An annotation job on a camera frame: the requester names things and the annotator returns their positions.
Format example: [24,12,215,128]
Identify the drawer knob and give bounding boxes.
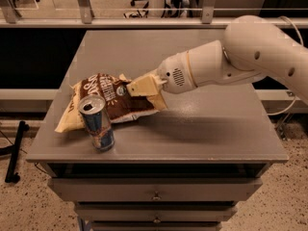
[151,192,162,201]
[153,217,161,224]

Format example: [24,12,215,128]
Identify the metal railing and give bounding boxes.
[0,0,308,29]

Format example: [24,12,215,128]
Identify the brown chip bag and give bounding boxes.
[55,73,167,133]

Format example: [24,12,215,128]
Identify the grey drawer cabinet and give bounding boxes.
[27,29,288,231]

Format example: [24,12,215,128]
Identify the top drawer knob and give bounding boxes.
[151,192,162,201]

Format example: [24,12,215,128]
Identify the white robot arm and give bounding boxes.
[127,15,308,103]

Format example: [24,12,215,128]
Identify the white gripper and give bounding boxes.
[126,52,196,96]

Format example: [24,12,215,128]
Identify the white cable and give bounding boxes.
[266,14,304,117]

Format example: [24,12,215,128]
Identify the black stand leg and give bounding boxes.
[5,121,30,183]

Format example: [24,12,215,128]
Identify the black office chair centre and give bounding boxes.
[123,0,181,18]

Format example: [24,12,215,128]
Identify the redbull can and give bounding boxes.
[78,94,115,151]

